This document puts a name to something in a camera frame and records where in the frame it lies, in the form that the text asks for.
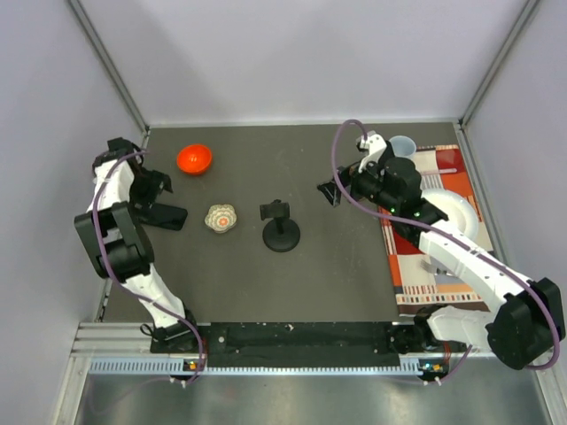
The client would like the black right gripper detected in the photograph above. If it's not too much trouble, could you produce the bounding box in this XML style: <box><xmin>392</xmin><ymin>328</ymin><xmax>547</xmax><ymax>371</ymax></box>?
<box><xmin>317</xmin><ymin>151</ymin><xmax>400</xmax><ymax>214</ymax></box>

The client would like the black smartphone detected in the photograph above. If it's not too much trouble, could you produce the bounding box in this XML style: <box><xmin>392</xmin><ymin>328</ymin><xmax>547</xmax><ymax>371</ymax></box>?
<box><xmin>136</xmin><ymin>203</ymin><xmax>188</xmax><ymax>231</ymax></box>

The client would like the black camera stand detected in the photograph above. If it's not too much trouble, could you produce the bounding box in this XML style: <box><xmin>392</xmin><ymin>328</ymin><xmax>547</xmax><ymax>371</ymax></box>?
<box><xmin>260</xmin><ymin>199</ymin><xmax>300</xmax><ymax>253</ymax></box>

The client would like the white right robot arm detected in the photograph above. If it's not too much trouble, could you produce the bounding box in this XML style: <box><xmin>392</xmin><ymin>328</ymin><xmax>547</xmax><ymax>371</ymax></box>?
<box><xmin>317</xmin><ymin>157</ymin><xmax>565</xmax><ymax>370</ymax></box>

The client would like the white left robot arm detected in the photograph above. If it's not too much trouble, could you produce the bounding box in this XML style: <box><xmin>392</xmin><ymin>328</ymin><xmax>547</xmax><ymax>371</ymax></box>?
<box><xmin>74</xmin><ymin>137</ymin><xmax>202</xmax><ymax>353</ymax></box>

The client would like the orange bowl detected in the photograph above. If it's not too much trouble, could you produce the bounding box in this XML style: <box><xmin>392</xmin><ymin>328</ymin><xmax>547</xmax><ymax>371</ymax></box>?
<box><xmin>176</xmin><ymin>143</ymin><xmax>213</xmax><ymax>175</ymax></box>

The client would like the patterned floral small bowl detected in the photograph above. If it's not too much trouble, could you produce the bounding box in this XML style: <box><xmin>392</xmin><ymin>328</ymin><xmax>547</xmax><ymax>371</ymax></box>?
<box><xmin>204</xmin><ymin>204</ymin><xmax>237</xmax><ymax>234</ymax></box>

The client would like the light blue ceramic cup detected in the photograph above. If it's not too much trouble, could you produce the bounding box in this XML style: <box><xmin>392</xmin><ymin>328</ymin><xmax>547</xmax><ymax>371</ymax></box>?
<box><xmin>389</xmin><ymin>135</ymin><xmax>417</xmax><ymax>159</ymax></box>

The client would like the colourful patchwork placemat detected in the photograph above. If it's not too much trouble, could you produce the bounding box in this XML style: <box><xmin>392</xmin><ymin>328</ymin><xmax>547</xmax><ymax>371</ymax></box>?
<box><xmin>380</xmin><ymin>145</ymin><xmax>493</xmax><ymax>315</ymax></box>

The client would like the white plate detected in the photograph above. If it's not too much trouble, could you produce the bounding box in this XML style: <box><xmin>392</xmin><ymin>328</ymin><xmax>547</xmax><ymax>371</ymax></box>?
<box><xmin>423</xmin><ymin>189</ymin><xmax>479</xmax><ymax>241</ymax></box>

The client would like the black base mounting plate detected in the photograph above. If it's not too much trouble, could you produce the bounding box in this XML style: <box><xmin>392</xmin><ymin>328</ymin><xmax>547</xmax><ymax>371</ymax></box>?
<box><xmin>150</xmin><ymin>321</ymin><xmax>469</xmax><ymax>368</ymax></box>

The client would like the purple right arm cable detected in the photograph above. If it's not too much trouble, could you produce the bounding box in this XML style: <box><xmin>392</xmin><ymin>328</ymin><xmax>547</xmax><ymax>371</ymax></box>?
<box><xmin>331</xmin><ymin>119</ymin><xmax>559</xmax><ymax>385</ymax></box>

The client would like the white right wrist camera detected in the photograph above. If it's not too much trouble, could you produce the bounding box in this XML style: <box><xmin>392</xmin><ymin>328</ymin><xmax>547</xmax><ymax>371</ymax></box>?
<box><xmin>356</xmin><ymin>130</ymin><xmax>387</xmax><ymax>174</ymax></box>

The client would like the pink handled spoon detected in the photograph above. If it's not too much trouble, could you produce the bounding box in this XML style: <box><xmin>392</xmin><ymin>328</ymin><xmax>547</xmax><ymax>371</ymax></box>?
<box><xmin>420</xmin><ymin>168</ymin><xmax>458</xmax><ymax>175</ymax></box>

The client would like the fork with pink handle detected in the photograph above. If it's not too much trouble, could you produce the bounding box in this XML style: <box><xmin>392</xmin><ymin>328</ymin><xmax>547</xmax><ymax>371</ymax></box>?
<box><xmin>420</xmin><ymin>260</ymin><xmax>451</xmax><ymax>275</ymax></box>

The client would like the grey slotted cable duct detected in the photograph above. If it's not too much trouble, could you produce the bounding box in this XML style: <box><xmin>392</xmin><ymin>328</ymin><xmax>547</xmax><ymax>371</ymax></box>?
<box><xmin>89</xmin><ymin>358</ymin><xmax>445</xmax><ymax>377</ymax></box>

